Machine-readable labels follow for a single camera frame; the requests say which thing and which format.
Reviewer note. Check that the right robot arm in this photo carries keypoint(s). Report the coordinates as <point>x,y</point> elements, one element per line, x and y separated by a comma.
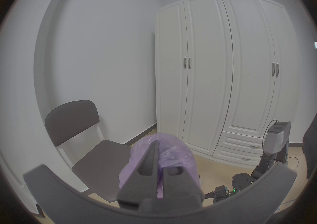
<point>277,138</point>

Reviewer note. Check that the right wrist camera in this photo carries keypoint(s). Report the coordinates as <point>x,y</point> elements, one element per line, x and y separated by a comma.
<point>220,192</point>

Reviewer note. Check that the purple plastic bag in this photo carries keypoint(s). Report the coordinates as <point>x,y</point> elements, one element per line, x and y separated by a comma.
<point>173,148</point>

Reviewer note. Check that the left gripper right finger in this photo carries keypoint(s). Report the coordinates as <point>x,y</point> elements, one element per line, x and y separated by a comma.
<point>180,188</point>

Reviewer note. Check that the grey and white chair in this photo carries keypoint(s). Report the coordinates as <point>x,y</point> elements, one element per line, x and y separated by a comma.
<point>74,119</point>

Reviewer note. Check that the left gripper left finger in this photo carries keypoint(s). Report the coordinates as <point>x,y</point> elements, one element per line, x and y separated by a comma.
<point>146,181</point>

